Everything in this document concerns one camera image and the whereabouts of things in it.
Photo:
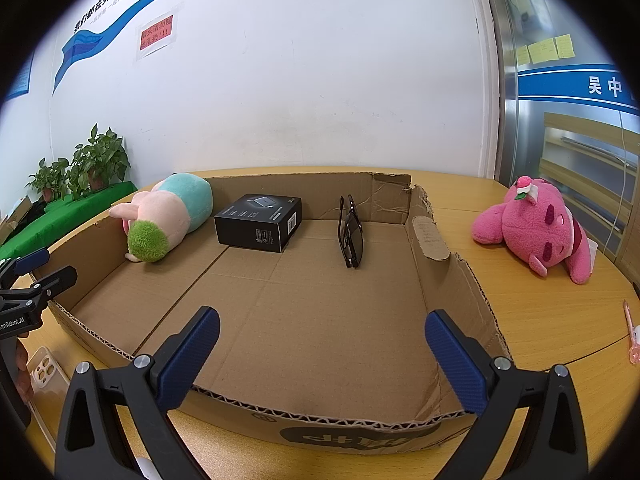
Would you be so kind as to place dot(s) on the blue wall decal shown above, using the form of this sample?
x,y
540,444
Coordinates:
x,y
80,45

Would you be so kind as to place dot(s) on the pastel plush toy green hair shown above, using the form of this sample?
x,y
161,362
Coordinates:
x,y
170,210

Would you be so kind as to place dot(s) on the wooden desktop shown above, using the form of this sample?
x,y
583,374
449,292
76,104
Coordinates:
x,y
550,320

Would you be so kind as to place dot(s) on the pink plush toy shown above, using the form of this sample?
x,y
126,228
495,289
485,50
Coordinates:
x,y
525,225

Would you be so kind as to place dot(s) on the red wall sign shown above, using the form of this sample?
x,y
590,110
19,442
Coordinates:
x,y
157,35

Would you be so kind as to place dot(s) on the blue banner on glass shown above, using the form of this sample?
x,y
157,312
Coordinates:
x,y
575,85

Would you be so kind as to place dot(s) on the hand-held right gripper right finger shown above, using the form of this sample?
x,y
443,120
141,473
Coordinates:
x,y
457,360

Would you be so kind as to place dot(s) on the black sunglasses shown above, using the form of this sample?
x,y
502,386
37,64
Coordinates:
x,y
352,240

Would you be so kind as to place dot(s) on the pink pen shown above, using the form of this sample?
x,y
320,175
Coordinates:
x,y
629,325

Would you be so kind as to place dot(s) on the clear phone case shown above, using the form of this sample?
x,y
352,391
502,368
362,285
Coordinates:
x,y
50,375

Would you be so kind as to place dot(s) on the small potted plant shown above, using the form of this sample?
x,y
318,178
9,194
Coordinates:
x,y
50,180

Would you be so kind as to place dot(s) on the green cloth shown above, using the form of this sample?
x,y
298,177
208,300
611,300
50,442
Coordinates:
x,y
60,215

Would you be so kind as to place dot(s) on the brown carton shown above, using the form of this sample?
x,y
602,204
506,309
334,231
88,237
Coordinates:
x,y
12,215

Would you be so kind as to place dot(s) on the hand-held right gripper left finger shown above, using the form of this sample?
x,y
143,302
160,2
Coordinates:
x,y
190,355

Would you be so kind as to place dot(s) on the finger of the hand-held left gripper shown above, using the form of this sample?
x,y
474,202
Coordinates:
x,y
32,259
55,282

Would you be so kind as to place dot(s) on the yellow sticky note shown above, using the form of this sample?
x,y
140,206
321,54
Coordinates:
x,y
522,55
563,46
542,50

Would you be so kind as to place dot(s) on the person's left hand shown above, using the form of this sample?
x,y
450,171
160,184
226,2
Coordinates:
x,y
23,375

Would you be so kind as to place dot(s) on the small black product box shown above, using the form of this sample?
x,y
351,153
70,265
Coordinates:
x,y
260,230

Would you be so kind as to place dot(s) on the large potted plant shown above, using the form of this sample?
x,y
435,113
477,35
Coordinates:
x,y
100,160

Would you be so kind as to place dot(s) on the cardboard box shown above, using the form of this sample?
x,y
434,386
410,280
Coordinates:
x,y
300,320

